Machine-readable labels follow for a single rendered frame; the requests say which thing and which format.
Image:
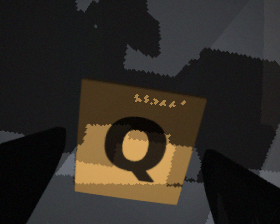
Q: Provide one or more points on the tan tile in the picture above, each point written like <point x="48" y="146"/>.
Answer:
<point x="135" y="142"/>

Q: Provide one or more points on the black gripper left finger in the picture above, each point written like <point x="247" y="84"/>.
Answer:
<point x="27" y="164"/>

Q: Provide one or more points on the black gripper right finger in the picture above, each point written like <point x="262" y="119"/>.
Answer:
<point x="237" y="195"/>

